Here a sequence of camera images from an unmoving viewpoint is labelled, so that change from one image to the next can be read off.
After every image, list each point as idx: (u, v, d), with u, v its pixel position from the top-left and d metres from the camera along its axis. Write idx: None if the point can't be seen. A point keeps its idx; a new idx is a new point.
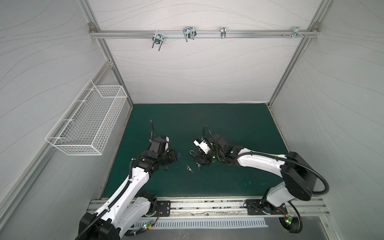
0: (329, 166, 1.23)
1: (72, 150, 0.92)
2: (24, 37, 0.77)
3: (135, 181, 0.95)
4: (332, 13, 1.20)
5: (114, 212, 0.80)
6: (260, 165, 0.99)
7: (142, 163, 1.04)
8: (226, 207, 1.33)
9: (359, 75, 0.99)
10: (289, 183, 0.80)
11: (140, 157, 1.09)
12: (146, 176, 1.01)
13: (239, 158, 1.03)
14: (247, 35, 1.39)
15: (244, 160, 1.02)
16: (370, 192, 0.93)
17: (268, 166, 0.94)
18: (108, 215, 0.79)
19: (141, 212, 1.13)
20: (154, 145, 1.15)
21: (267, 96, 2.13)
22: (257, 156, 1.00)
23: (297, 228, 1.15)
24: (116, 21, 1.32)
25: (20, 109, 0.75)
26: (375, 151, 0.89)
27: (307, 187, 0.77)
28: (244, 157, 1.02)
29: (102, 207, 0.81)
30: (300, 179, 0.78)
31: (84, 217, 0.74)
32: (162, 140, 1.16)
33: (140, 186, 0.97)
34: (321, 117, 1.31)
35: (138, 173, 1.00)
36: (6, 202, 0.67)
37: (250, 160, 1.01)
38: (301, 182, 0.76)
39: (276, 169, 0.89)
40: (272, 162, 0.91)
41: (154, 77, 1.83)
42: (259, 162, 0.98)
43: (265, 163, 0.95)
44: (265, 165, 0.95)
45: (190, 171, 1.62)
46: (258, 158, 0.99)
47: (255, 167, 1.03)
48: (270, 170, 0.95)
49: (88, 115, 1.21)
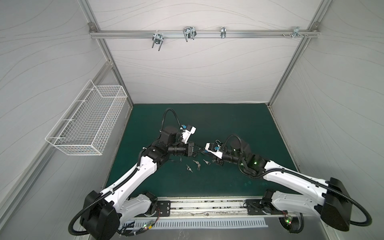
0: (330, 167, 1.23)
1: (72, 150, 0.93)
2: (23, 37, 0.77)
3: (143, 169, 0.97)
4: (332, 12, 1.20)
5: (117, 196, 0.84)
6: (293, 185, 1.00)
7: (152, 153, 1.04)
8: (226, 207, 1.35)
9: (360, 75, 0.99)
10: (329, 212, 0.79)
11: (151, 147, 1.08)
12: (154, 167, 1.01)
13: (267, 175, 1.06)
14: (248, 35, 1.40)
15: (272, 176, 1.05)
16: (370, 192, 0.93)
17: (303, 188, 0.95)
18: (111, 197, 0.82)
19: (142, 207, 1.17)
20: (164, 135, 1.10)
21: (267, 96, 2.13)
22: (291, 175, 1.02)
23: (297, 228, 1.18)
24: (116, 21, 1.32)
25: (20, 109, 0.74)
26: (375, 151, 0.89)
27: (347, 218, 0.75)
28: (273, 175, 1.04)
29: (107, 188, 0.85)
30: (343, 210, 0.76)
31: (90, 195, 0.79)
32: (171, 132, 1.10)
33: (146, 175, 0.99)
34: (321, 117, 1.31)
35: (147, 162, 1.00)
36: (6, 202, 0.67)
37: (280, 178, 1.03)
38: (343, 214, 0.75)
39: (313, 194, 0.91)
40: (311, 187, 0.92)
41: (154, 77, 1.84)
42: (292, 183, 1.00)
43: (301, 184, 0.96)
44: (300, 187, 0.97)
45: (190, 171, 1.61)
46: (291, 178, 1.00)
47: (287, 186, 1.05)
48: (304, 193, 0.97)
49: (88, 116, 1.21)
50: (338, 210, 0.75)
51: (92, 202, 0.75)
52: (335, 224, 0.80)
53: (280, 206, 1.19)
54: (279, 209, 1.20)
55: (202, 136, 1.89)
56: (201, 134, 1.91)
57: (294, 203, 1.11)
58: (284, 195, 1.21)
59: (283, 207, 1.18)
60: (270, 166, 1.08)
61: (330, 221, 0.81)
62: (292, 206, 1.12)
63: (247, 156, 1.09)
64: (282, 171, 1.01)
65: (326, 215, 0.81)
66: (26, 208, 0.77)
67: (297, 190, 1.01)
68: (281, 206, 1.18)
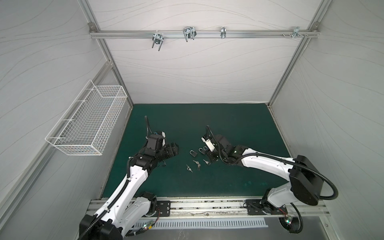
0: (330, 167, 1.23)
1: (71, 150, 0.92)
2: (23, 37, 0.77)
3: (134, 180, 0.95)
4: (332, 13, 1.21)
5: (114, 213, 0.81)
6: (266, 167, 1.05)
7: (139, 161, 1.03)
8: (226, 207, 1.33)
9: (360, 75, 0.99)
10: (297, 186, 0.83)
11: (138, 155, 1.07)
12: (145, 174, 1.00)
13: (243, 160, 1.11)
14: (247, 35, 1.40)
15: (249, 161, 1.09)
16: (369, 191, 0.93)
17: (274, 168, 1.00)
18: (108, 216, 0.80)
19: (142, 211, 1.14)
20: (150, 142, 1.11)
21: (267, 96, 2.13)
22: (263, 157, 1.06)
23: (297, 228, 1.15)
24: (116, 21, 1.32)
25: (20, 109, 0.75)
26: (375, 151, 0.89)
27: (315, 193, 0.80)
28: (249, 159, 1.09)
29: (102, 208, 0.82)
30: (308, 184, 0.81)
31: (83, 219, 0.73)
32: (158, 137, 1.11)
33: (138, 185, 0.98)
34: (321, 117, 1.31)
35: (136, 172, 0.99)
36: (7, 202, 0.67)
37: (255, 161, 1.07)
38: (308, 186, 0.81)
39: (283, 173, 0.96)
40: (279, 166, 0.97)
41: (154, 77, 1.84)
42: (265, 164, 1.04)
43: (271, 164, 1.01)
44: (271, 167, 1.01)
45: (190, 171, 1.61)
46: (264, 160, 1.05)
47: (261, 168, 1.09)
48: (277, 173, 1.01)
49: (88, 116, 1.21)
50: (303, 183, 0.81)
51: (88, 226, 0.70)
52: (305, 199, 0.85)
53: (277, 202, 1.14)
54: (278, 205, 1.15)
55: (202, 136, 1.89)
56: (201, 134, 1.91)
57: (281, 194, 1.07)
58: (273, 189, 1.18)
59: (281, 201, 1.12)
60: (248, 151, 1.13)
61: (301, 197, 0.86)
62: (281, 197, 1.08)
63: (225, 148, 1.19)
64: (256, 154, 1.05)
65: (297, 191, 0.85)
66: (26, 208, 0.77)
67: (271, 172, 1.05)
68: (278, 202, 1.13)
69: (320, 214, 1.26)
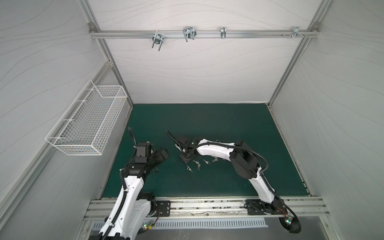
0: (330, 167, 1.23)
1: (72, 150, 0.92)
2: (23, 37, 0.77)
3: (132, 189, 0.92)
4: (332, 12, 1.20)
5: (120, 225, 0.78)
6: (215, 153, 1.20)
7: (132, 170, 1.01)
8: (226, 207, 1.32)
9: (360, 75, 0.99)
10: (237, 165, 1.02)
11: (129, 165, 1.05)
12: (141, 181, 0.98)
13: (198, 150, 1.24)
14: (247, 35, 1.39)
15: (202, 149, 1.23)
16: (369, 191, 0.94)
17: (221, 153, 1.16)
18: (114, 230, 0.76)
19: (143, 213, 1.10)
20: (140, 149, 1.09)
21: (267, 96, 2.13)
22: (213, 145, 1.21)
23: (297, 227, 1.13)
24: (116, 21, 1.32)
25: (20, 109, 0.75)
26: (375, 151, 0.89)
27: (250, 167, 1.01)
28: (202, 148, 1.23)
29: (106, 225, 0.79)
30: (243, 160, 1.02)
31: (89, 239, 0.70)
32: (146, 144, 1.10)
33: (137, 193, 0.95)
34: (321, 117, 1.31)
35: (132, 181, 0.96)
36: (6, 202, 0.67)
37: (207, 149, 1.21)
38: (243, 162, 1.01)
39: (227, 155, 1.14)
40: (223, 150, 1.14)
41: (154, 77, 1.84)
42: (214, 151, 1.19)
43: (218, 150, 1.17)
44: (219, 152, 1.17)
45: (190, 171, 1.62)
46: (213, 147, 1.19)
47: (212, 154, 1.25)
48: (224, 156, 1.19)
49: (88, 116, 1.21)
50: (238, 160, 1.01)
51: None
52: (245, 175, 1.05)
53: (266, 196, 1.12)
54: (271, 199, 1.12)
55: (202, 136, 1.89)
56: (201, 134, 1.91)
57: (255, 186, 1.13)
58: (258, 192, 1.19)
59: (269, 193, 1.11)
60: (202, 142, 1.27)
61: (242, 174, 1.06)
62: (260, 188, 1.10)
63: (184, 143, 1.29)
64: (207, 143, 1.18)
65: (238, 169, 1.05)
66: (26, 208, 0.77)
67: (220, 156, 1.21)
68: (265, 195, 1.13)
69: (320, 214, 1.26)
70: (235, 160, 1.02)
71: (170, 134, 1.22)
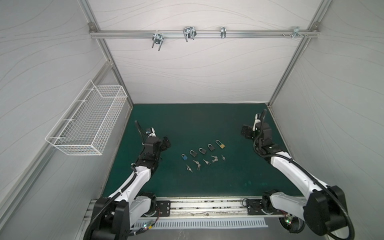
0: (330, 166, 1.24)
1: (72, 150, 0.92)
2: (23, 37, 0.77)
3: (141, 174, 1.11)
4: (332, 13, 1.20)
5: (127, 195, 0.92)
6: (292, 175, 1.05)
7: (143, 164, 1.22)
8: (226, 207, 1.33)
9: (360, 75, 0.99)
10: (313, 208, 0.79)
11: (141, 159, 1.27)
12: (148, 173, 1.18)
13: (274, 158, 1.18)
14: (247, 35, 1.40)
15: (280, 163, 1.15)
16: (369, 192, 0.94)
17: (300, 181, 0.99)
18: (121, 197, 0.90)
19: (144, 207, 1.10)
20: (147, 147, 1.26)
21: (267, 96, 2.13)
22: (295, 167, 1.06)
23: (297, 228, 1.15)
24: (116, 21, 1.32)
25: (20, 109, 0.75)
26: (375, 151, 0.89)
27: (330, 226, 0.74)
28: (282, 161, 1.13)
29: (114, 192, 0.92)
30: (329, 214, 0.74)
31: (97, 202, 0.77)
32: (153, 142, 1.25)
33: (143, 180, 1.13)
34: (321, 117, 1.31)
35: (142, 170, 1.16)
36: (6, 202, 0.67)
37: (285, 166, 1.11)
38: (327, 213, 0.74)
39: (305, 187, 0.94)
40: (306, 181, 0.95)
41: (154, 77, 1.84)
42: (292, 172, 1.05)
43: (299, 175, 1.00)
44: (298, 179, 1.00)
45: (190, 171, 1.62)
46: (294, 169, 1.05)
47: (287, 175, 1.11)
48: (299, 186, 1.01)
49: (88, 116, 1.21)
50: (324, 210, 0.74)
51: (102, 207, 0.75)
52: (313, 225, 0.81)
53: (277, 203, 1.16)
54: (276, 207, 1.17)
55: (202, 136, 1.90)
56: (201, 134, 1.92)
57: (287, 202, 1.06)
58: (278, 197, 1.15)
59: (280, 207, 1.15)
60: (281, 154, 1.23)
61: (310, 222, 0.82)
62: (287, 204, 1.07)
63: (264, 139, 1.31)
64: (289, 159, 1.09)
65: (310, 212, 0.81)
66: (26, 208, 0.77)
67: (296, 183, 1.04)
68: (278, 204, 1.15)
69: None
70: (315, 202, 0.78)
71: (263, 114, 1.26)
